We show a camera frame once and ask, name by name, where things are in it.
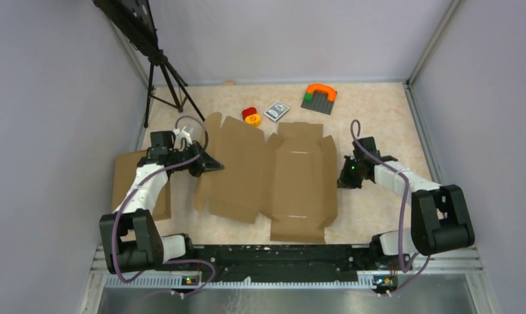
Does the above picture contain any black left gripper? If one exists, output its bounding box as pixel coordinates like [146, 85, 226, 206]
[169, 140, 224, 177]

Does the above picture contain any large cardboard box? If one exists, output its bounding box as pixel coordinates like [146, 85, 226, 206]
[192, 112, 338, 244]

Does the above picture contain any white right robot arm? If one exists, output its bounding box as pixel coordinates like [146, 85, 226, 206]
[337, 137, 475, 270]

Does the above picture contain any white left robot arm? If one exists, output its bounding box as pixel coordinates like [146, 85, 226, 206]
[99, 127, 224, 275]

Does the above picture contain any small folded cardboard box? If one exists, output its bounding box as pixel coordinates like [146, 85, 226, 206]
[111, 150, 171, 221]

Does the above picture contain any blue playing card box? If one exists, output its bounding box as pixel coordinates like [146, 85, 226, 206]
[264, 101, 290, 123]

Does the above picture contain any yellow oval toy block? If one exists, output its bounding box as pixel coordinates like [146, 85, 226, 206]
[245, 114, 261, 127]

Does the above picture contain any red oval plastic block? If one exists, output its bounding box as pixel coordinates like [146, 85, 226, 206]
[241, 107, 258, 120]

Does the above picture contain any orange arch toy block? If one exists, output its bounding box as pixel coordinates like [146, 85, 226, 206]
[306, 83, 337, 101]

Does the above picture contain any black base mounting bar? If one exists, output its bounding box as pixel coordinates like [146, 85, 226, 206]
[154, 243, 413, 285]

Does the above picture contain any black tripod stand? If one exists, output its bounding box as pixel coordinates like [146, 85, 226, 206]
[93, 0, 205, 128]

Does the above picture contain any grey lego base plate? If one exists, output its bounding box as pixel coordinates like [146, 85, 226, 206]
[301, 92, 334, 115]

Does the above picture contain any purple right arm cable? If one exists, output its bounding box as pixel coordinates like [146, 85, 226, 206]
[350, 119, 432, 296]

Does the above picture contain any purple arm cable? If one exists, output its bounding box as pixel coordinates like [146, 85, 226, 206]
[111, 114, 217, 299]
[350, 119, 432, 296]

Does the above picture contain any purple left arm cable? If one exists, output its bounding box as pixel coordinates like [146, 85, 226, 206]
[111, 114, 217, 299]

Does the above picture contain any aluminium front rail frame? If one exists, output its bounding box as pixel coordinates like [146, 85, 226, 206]
[79, 245, 500, 313]

